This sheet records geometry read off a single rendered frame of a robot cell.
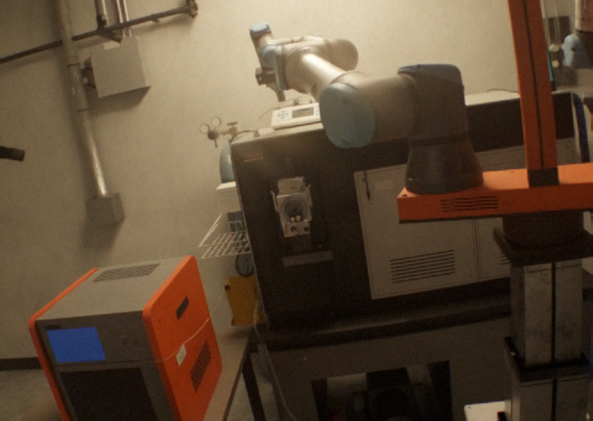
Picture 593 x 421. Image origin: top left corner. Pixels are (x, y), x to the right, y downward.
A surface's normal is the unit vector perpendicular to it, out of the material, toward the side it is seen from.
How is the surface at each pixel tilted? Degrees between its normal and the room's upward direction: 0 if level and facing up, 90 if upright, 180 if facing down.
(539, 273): 90
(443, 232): 90
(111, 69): 90
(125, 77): 90
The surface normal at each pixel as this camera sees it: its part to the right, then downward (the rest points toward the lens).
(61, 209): -0.07, 0.22
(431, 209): -0.40, 0.25
